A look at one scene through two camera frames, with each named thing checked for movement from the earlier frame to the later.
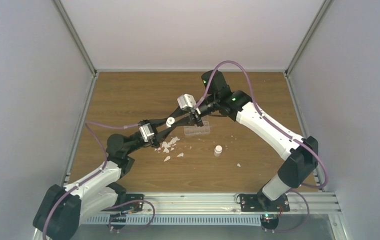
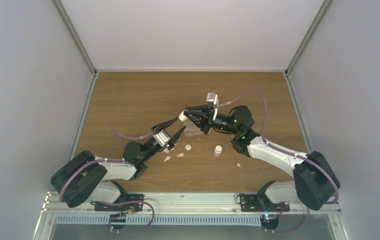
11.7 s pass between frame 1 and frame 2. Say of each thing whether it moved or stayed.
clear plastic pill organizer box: stayed
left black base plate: stayed
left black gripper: moved
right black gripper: moved
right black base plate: stayed
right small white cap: stayed
